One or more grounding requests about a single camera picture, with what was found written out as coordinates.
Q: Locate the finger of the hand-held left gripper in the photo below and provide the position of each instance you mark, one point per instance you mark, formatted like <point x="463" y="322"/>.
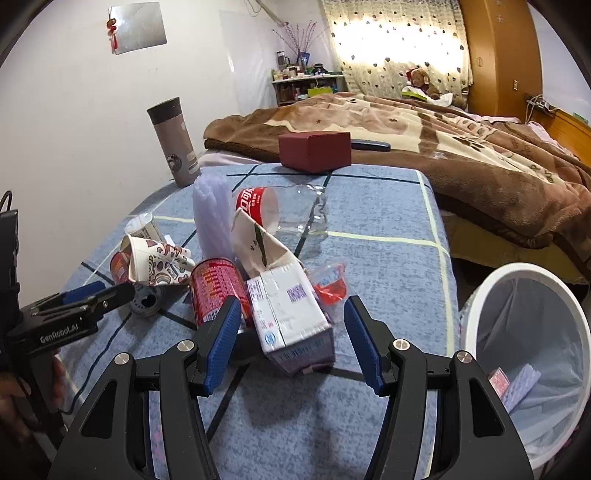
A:
<point x="115" y="295"/>
<point x="85" y="290"/>

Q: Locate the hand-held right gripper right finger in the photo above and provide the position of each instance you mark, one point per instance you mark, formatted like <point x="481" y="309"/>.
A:
<point x="364" y="341"/>

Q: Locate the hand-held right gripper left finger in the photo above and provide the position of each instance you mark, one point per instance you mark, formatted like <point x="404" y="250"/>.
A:
<point x="222" y="341"/>

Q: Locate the white purple carton box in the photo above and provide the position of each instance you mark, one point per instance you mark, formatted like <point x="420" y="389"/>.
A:
<point x="291" y="318"/>

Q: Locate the white trash bin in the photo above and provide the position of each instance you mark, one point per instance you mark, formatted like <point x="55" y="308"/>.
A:
<point x="480" y="323"/>

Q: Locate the person's left hand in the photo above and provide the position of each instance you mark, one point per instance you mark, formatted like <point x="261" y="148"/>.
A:
<point x="11" y="406"/>

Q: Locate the patterned paper cup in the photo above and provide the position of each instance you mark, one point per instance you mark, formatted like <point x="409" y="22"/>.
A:
<point x="152" y="265"/>

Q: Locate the red plastic jelly cup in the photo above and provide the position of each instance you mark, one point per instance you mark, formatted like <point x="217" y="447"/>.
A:
<point x="330" y="286"/>

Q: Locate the blue checked tablecloth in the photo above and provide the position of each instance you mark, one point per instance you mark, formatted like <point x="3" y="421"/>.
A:
<point x="369" y="221"/>

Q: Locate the small red packet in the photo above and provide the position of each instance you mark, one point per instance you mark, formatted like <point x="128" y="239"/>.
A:
<point x="498" y="382"/>

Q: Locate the clear red-label plastic bottle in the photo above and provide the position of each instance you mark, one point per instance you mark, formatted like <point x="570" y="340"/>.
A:
<point x="256" y="205"/>

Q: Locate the purple foam piece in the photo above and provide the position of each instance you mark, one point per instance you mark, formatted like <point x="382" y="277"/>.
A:
<point x="524" y="383"/>

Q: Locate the grey thermos flask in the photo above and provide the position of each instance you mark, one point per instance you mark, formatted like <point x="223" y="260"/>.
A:
<point x="173" y="138"/>

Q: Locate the pink bed sheet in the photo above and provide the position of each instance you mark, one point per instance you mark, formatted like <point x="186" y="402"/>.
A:
<point x="221" y="159"/>

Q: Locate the dark remote control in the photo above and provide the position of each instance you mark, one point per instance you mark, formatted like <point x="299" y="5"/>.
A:
<point x="371" y="145"/>

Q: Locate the dark red box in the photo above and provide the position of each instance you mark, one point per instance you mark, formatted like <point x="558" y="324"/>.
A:
<point x="314" y="150"/>

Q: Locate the brown printed blanket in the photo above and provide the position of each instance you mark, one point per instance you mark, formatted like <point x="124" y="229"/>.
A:
<point x="461" y="152"/>

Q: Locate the green box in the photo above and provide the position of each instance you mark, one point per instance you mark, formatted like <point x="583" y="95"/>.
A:
<point x="321" y="91"/>

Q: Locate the red hanging ornament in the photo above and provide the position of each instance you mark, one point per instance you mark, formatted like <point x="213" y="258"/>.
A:
<point x="113" y="34"/>

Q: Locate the cluttered white shelf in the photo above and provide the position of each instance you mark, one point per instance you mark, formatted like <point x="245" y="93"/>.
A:
<point x="295" y="90"/>

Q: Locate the brown teddy bear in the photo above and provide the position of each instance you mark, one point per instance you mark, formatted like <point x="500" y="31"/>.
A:
<point x="422" y="78"/>

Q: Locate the power strip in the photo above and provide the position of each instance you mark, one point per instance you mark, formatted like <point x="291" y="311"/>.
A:
<point x="540" y="104"/>

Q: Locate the wooden headboard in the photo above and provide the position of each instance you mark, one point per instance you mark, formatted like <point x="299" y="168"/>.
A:
<point x="568" y="124"/>

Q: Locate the spotted curtain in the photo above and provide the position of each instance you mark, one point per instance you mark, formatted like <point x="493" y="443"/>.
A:
<point x="392" y="37"/>

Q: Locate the purple decorative branches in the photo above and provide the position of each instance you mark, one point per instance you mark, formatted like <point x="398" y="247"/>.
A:
<point x="300" y="37"/>

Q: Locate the wooden wardrobe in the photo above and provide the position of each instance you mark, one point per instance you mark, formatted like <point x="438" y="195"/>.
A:
<point x="498" y="55"/>

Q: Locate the silver wall poster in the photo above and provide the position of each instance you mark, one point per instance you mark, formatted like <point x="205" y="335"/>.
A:
<point x="138" y="27"/>

